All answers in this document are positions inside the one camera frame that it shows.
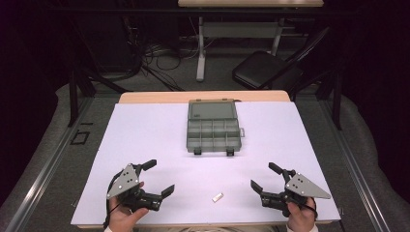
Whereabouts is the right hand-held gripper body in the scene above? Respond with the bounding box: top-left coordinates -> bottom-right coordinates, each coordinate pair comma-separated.
259,169 -> 333,218

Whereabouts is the black metal stand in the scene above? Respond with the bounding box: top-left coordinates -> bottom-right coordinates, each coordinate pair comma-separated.
67,62 -> 130,129
288,67 -> 344,131

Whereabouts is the grey plastic compartment box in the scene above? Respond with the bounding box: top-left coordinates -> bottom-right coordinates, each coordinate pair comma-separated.
186,98 -> 247,158

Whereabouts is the grey metal floor rail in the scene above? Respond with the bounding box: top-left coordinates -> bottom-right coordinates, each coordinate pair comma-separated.
3,96 -> 95,232
317,99 -> 393,232

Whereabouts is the person's left hand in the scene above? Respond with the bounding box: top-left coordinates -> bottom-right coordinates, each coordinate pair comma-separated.
107,196 -> 150,232

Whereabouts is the white table mat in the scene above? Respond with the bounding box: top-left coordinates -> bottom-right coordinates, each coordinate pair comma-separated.
70,101 -> 342,227

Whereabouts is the black wrist strap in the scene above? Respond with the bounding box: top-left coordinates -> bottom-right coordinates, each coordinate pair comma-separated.
303,196 -> 319,221

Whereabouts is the white-legged wooden desk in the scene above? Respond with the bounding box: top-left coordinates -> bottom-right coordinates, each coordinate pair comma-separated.
177,0 -> 325,83

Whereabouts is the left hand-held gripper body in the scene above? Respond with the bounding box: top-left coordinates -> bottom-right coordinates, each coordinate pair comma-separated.
106,162 -> 164,213

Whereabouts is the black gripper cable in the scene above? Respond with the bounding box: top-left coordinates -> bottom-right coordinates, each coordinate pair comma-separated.
102,172 -> 125,230

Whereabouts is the black folding chair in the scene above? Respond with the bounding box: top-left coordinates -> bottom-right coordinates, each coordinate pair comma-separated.
231,26 -> 332,92

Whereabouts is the person's right hand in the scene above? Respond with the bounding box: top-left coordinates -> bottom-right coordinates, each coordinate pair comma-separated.
286,196 -> 319,232

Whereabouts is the bundle of floor cables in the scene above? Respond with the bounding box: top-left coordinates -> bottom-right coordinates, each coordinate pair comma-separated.
127,17 -> 201,93

